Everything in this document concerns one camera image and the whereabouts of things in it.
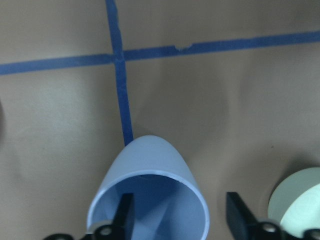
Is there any mint green bowl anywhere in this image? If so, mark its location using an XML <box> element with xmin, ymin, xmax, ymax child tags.
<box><xmin>267</xmin><ymin>167</ymin><xmax>320</xmax><ymax>238</ymax></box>

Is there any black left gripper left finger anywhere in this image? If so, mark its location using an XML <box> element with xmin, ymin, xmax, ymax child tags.
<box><xmin>111</xmin><ymin>193</ymin><xmax>134</xmax><ymax>240</ymax></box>

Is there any blue cup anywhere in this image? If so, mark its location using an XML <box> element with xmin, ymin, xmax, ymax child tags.
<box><xmin>86</xmin><ymin>135</ymin><xmax>210</xmax><ymax>240</ymax></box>

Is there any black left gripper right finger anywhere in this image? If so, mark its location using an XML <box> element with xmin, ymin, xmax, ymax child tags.
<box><xmin>225</xmin><ymin>192</ymin><xmax>259</xmax><ymax>240</ymax></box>

